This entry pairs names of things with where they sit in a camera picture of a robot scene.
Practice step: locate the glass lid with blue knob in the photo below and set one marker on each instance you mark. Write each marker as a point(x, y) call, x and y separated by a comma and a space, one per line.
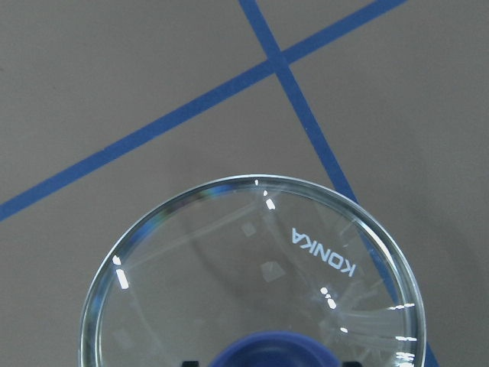
point(254, 270)

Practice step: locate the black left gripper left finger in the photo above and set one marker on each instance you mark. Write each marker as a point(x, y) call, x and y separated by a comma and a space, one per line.
point(190, 363)

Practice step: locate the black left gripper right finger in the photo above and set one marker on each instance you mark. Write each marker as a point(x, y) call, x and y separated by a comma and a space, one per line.
point(351, 364)

